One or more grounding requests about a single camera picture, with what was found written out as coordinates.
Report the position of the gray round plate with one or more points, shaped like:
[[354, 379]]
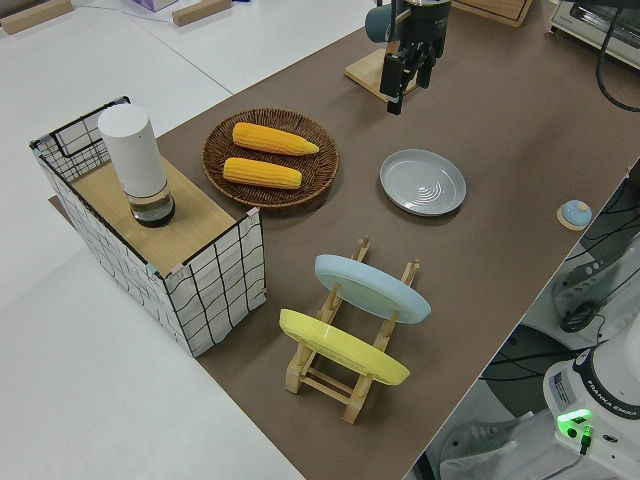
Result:
[[420, 182]]

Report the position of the brown table mat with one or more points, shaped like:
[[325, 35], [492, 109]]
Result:
[[450, 300]]

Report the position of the yellow plate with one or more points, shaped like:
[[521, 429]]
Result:
[[345, 350]]

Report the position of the blue dome on wooden base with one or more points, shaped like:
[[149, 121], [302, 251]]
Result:
[[575, 212]]

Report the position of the light wooden block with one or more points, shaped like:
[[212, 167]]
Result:
[[200, 12], [35, 17]]

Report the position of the white cylindrical device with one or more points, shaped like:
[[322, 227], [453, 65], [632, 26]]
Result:
[[132, 150]]

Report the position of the light wooden board lid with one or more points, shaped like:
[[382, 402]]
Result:
[[195, 225]]

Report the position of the wooden mug tree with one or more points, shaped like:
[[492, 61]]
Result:
[[365, 75]]

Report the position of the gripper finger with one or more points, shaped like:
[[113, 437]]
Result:
[[426, 65], [392, 75]]

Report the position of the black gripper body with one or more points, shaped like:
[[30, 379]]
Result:
[[425, 22]]

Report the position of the light blue plate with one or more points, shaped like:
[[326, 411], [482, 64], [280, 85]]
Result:
[[370, 290]]

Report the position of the white toaster oven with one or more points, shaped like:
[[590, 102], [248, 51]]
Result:
[[575, 20]]

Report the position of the small pastel binder clip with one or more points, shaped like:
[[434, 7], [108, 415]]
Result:
[[177, 271], [150, 268], [253, 215]]

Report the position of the purple box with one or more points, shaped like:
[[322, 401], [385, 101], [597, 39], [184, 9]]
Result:
[[152, 4]]

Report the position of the white perforated mounting bracket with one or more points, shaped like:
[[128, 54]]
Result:
[[475, 440]]

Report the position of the brown wicker basket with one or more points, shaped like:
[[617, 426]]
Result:
[[215, 160]]

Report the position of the wooden cabinet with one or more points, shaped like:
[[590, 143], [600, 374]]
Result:
[[500, 10]]

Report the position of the teal mug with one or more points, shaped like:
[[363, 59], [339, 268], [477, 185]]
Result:
[[375, 22]]

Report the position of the wooden dish rack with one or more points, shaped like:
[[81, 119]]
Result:
[[357, 400]]

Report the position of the blunt yellow corn cob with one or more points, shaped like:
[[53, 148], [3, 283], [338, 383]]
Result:
[[260, 172]]

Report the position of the pointed yellow corn cob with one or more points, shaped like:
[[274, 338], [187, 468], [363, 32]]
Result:
[[270, 139]]

